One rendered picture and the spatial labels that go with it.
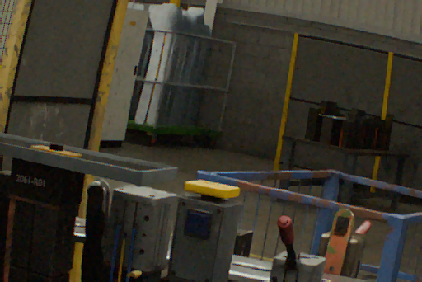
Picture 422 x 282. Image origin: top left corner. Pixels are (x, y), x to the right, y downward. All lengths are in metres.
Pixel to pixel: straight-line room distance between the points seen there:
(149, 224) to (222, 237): 0.22
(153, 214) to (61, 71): 3.58
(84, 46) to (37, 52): 0.43
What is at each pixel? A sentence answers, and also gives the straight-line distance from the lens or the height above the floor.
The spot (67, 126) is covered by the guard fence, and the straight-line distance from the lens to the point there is 5.32.
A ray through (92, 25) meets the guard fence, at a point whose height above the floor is 1.46.
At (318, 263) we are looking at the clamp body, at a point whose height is 1.06.
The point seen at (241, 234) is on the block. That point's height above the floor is 1.03.
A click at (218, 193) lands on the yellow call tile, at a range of 1.42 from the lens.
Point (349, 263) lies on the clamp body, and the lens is 1.89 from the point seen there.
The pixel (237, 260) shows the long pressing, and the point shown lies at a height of 1.00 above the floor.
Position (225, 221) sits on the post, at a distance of 1.42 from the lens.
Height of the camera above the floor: 1.32
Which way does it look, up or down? 6 degrees down
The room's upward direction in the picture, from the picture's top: 10 degrees clockwise
